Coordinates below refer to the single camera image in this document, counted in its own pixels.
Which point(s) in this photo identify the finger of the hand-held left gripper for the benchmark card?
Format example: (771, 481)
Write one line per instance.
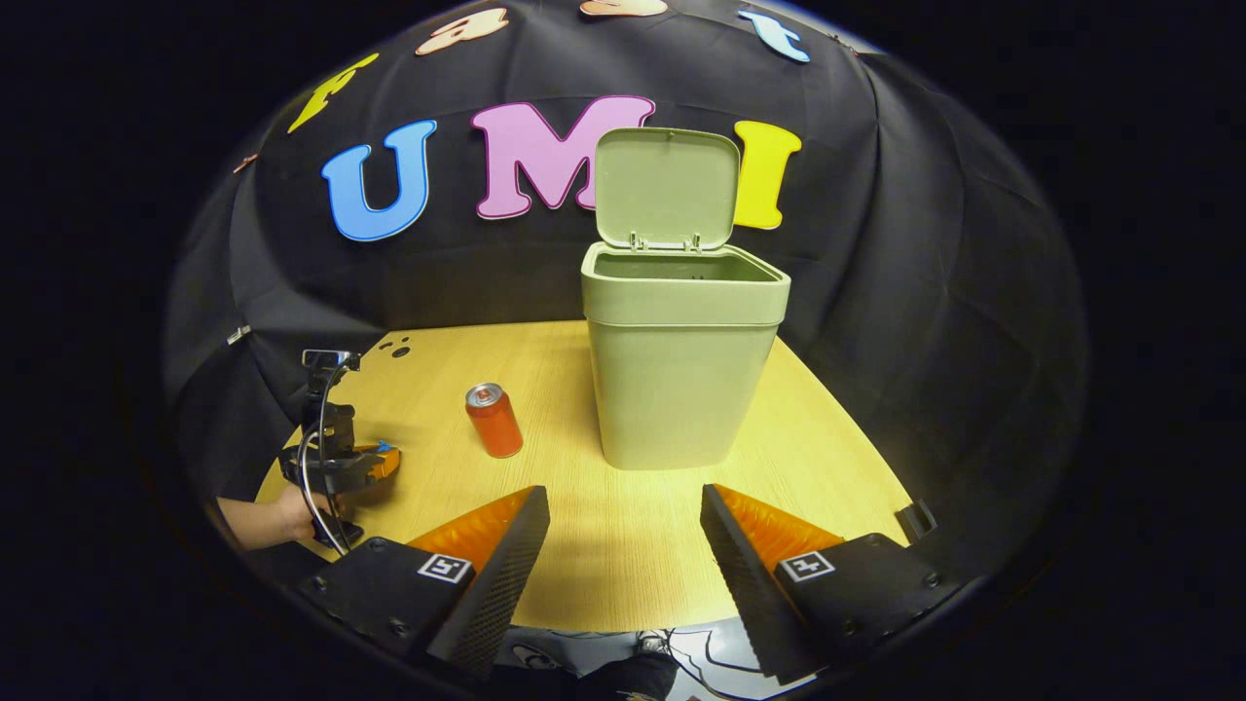
(387, 465)

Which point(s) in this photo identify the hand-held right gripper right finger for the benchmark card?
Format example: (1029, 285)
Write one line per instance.
(740, 574)

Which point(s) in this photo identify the copper metal clip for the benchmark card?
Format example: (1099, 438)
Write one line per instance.
(243, 163)

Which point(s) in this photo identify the black backdrop cloth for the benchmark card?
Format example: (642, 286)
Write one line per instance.
(876, 321)

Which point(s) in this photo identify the orange pop can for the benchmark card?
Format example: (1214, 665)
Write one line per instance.
(496, 424)

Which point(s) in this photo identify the black desk edge bracket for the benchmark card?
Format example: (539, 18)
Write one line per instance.
(917, 519)

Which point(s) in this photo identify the green desktop garbage bin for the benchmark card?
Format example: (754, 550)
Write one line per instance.
(677, 380)

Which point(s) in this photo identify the silver metal clip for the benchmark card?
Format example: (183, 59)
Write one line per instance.
(238, 334)

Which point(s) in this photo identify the wooden desktop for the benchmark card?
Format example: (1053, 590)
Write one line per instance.
(584, 487)

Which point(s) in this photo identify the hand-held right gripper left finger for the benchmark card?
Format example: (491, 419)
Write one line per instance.
(501, 574)

